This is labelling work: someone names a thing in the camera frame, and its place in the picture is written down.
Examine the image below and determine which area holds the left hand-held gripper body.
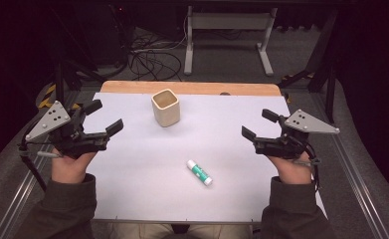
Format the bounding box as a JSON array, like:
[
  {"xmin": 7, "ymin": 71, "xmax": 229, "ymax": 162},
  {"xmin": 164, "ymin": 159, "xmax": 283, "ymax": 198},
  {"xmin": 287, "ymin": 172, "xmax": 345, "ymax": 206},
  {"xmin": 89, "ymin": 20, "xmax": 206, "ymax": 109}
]
[{"xmin": 25, "ymin": 100, "xmax": 110, "ymax": 159}]

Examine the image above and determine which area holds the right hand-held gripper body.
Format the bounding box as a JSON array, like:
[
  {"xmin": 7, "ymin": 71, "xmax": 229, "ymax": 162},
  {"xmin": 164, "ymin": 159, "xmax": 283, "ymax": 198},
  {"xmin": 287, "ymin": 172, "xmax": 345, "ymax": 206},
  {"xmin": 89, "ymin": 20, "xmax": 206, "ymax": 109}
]
[{"xmin": 253, "ymin": 109, "xmax": 341, "ymax": 160}]

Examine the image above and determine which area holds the person's right hand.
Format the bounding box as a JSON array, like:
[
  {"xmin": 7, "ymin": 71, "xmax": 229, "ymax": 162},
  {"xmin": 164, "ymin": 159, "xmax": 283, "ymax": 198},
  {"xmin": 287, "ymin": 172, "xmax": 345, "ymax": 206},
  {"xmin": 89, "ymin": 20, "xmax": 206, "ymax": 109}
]
[{"xmin": 268, "ymin": 150, "xmax": 314, "ymax": 185}]

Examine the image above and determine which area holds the person's left hand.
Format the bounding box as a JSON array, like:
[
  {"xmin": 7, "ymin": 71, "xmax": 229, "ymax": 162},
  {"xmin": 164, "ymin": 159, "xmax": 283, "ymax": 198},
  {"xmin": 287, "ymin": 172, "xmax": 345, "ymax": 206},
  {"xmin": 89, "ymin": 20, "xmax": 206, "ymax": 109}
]
[{"xmin": 50, "ymin": 150, "xmax": 98, "ymax": 185}]

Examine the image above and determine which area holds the yellow and black hazard tape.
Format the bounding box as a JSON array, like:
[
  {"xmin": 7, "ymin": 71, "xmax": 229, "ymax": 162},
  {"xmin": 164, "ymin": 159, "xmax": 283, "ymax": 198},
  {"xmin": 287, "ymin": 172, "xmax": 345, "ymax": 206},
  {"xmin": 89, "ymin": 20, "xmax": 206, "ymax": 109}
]
[{"xmin": 37, "ymin": 83, "xmax": 83, "ymax": 111}]

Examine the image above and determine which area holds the black metal stand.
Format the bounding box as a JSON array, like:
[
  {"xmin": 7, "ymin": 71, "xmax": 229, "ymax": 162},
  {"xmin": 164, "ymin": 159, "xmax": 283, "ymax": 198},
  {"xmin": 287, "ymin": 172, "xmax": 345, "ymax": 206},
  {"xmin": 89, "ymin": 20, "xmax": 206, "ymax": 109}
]
[
  {"xmin": 47, "ymin": 6, "xmax": 107, "ymax": 103},
  {"xmin": 277, "ymin": 9, "xmax": 338, "ymax": 124}
]

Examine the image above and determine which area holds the beige square cup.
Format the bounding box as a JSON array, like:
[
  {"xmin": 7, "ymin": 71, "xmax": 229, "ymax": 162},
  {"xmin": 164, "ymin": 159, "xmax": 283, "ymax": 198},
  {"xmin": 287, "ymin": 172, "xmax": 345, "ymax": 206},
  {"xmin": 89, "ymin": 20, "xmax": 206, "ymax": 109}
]
[{"xmin": 150, "ymin": 88, "xmax": 182, "ymax": 128}]

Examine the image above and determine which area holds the white and green glue stick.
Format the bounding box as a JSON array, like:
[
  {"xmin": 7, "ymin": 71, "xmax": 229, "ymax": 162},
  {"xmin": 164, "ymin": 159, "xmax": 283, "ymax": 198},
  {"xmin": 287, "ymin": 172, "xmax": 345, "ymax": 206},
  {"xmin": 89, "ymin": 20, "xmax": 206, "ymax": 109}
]
[{"xmin": 185, "ymin": 158, "xmax": 214, "ymax": 187}]

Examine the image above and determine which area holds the white table sheet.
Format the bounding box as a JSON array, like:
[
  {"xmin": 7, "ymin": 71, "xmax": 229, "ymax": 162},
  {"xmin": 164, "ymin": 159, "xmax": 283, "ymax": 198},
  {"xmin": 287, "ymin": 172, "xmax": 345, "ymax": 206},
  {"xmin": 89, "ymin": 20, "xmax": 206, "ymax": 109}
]
[{"xmin": 82, "ymin": 92, "xmax": 328, "ymax": 223}]

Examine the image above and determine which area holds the right hand-held gripper cable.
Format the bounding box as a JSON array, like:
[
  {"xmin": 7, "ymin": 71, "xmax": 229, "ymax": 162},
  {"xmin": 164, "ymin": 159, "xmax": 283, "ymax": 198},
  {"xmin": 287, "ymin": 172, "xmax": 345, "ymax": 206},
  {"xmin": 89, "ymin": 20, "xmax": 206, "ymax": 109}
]
[{"xmin": 292, "ymin": 141, "xmax": 323, "ymax": 193}]

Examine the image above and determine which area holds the hand-held gripper cable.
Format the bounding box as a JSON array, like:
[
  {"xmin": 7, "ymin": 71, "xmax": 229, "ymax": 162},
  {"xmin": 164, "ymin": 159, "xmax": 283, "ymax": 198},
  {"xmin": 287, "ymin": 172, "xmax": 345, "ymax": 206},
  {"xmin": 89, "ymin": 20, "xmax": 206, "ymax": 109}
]
[
  {"xmin": 17, "ymin": 121, "xmax": 65, "ymax": 194},
  {"xmin": 292, "ymin": 141, "xmax": 323, "ymax": 193}
]

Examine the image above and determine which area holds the left hand-held gripper cable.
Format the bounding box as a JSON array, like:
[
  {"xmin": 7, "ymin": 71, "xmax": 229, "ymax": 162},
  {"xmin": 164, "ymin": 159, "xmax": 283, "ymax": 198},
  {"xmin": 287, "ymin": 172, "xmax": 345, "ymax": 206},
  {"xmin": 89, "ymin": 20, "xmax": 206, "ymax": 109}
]
[{"xmin": 17, "ymin": 121, "xmax": 65, "ymax": 194}]

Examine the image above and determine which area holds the tangle of black floor cables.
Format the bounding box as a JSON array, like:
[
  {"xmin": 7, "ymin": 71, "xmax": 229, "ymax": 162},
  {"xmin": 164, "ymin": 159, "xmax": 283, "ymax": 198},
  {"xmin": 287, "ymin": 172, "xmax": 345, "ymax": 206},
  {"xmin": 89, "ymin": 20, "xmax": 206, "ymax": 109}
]
[{"xmin": 127, "ymin": 28, "xmax": 184, "ymax": 83}]

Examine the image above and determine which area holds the aluminium floor rail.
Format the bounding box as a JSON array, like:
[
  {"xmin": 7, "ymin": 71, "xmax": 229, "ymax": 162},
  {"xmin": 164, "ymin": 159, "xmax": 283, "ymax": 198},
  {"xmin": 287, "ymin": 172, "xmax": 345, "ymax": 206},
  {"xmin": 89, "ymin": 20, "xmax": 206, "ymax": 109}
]
[
  {"xmin": 0, "ymin": 145, "xmax": 52, "ymax": 239},
  {"xmin": 329, "ymin": 132, "xmax": 384, "ymax": 239}
]

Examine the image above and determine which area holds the white metal stand frame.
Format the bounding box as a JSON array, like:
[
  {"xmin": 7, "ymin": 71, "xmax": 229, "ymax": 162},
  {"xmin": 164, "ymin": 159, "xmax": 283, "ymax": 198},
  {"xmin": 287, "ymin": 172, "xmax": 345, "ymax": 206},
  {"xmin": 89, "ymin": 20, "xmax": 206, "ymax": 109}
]
[{"xmin": 183, "ymin": 5, "xmax": 279, "ymax": 77}]

